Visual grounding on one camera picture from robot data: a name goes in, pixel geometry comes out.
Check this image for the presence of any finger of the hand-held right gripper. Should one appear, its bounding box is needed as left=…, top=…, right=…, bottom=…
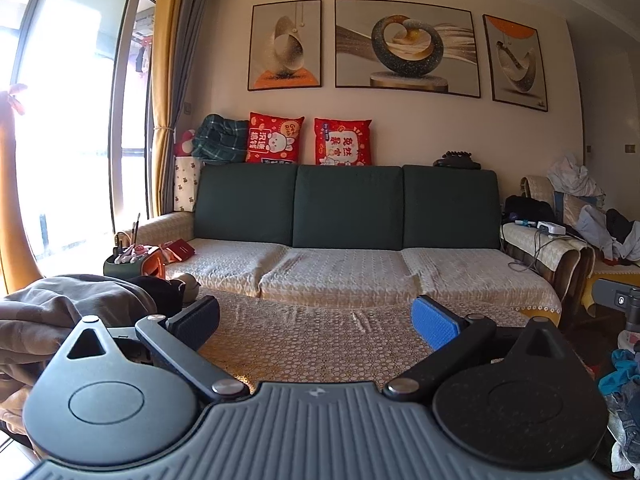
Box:
left=595, top=278, right=632, bottom=313

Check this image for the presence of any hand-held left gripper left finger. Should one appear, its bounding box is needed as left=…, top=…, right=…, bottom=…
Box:
left=60, top=296, right=251, bottom=405

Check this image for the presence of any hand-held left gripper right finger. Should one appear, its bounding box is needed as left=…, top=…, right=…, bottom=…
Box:
left=382, top=295, right=573, bottom=403

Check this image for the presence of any pile of pale clothes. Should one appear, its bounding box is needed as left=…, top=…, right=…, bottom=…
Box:
left=546, top=150, right=640, bottom=266

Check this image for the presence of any pile of brown grey clothes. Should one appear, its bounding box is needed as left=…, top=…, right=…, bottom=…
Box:
left=0, top=274, right=161, bottom=441

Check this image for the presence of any armchair with lace cover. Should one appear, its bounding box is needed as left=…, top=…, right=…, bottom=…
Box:
left=500, top=175, right=640, bottom=331

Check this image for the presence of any black cloth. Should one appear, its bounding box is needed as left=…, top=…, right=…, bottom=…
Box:
left=127, top=274, right=188, bottom=321

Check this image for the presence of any teal cloth pile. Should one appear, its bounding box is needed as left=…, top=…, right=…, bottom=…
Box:
left=592, top=330, right=640, bottom=476

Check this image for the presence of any orange box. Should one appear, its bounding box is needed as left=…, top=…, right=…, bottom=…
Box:
left=140, top=252, right=167, bottom=281

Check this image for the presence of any red book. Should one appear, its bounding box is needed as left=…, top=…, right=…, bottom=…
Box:
left=159, top=240, right=197, bottom=263

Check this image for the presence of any green pen holder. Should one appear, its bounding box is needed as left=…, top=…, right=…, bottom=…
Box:
left=102, top=212, right=151, bottom=278

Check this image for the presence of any black bag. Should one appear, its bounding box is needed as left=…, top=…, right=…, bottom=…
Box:
left=502, top=195, right=556, bottom=226

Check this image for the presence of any bear print gift bag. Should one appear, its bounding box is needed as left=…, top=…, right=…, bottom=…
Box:
left=172, top=156, right=202, bottom=213

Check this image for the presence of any green sofa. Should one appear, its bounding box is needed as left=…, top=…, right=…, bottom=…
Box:
left=192, top=164, right=502, bottom=251

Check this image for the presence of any black beaded ornament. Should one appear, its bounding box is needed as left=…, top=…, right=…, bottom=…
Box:
left=432, top=149, right=483, bottom=170

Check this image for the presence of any mushroom plush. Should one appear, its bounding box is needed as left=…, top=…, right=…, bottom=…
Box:
left=173, top=129, right=198, bottom=158

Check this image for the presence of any green plaid blanket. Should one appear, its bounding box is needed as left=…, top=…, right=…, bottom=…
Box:
left=192, top=114, right=251, bottom=166

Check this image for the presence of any red pillow with white panel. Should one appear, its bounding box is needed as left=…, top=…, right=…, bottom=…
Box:
left=313, top=117, right=373, bottom=167

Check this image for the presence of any red rabbit pillow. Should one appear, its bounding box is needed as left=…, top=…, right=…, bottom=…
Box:
left=245, top=111, right=306, bottom=165

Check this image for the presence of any tall orange object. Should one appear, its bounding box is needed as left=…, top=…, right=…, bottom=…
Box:
left=0, top=82, right=46, bottom=286

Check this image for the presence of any sliding glass door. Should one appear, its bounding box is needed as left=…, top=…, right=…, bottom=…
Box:
left=0, top=0, right=160, bottom=293

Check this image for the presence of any framed crescent painting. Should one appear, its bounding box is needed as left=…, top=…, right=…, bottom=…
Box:
left=481, top=14, right=549, bottom=112

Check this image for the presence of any yellow curtain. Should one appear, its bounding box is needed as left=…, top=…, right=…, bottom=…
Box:
left=149, top=0, right=188, bottom=218

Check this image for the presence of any framed shell painting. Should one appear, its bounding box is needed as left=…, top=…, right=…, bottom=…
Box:
left=247, top=0, right=323, bottom=92

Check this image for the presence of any grey curtain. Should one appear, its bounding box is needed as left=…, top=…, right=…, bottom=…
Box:
left=170, top=0, right=216, bottom=131

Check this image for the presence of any grey cable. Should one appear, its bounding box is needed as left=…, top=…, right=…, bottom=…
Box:
left=507, top=230, right=556, bottom=273

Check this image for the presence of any wide framed ring painting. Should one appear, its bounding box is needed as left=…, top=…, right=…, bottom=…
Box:
left=334, top=0, right=483, bottom=99

